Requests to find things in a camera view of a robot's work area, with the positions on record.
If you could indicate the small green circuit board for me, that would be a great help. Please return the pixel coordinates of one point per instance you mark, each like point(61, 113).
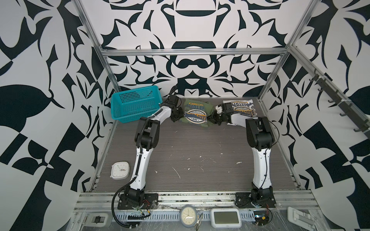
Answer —
point(262, 218)

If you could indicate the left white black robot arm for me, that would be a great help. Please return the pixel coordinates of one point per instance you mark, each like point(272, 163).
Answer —
point(146, 139)

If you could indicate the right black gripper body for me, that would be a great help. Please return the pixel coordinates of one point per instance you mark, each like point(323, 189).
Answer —
point(218, 118)

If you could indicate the small white square clock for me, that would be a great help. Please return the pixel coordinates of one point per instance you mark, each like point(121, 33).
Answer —
point(120, 170)

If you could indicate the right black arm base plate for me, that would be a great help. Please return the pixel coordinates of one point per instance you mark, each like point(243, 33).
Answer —
point(255, 200)

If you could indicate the horizontal aluminium frame bar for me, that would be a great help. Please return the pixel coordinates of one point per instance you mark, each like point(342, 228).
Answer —
point(200, 51)

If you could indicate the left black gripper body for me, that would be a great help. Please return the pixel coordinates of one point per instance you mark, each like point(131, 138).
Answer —
point(180, 114)

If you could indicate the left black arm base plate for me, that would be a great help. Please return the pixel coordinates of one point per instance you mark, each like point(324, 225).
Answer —
point(143, 201)

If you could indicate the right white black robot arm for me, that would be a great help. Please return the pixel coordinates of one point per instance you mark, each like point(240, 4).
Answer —
point(260, 138)

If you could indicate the round analog clock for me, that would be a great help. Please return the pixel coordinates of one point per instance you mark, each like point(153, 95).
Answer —
point(188, 216)

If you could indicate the teal plastic basket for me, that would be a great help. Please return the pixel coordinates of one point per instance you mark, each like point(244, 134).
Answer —
point(131, 105)

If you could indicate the white tank top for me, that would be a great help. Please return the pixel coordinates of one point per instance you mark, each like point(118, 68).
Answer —
point(242, 110)

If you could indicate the white plastic stand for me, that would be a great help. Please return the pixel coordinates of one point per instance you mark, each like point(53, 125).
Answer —
point(301, 219)

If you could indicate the green tank top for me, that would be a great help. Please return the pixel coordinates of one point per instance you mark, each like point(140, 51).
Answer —
point(196, 113)

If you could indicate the white digital display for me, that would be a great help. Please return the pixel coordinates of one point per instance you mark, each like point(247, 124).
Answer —
point(225, 218)

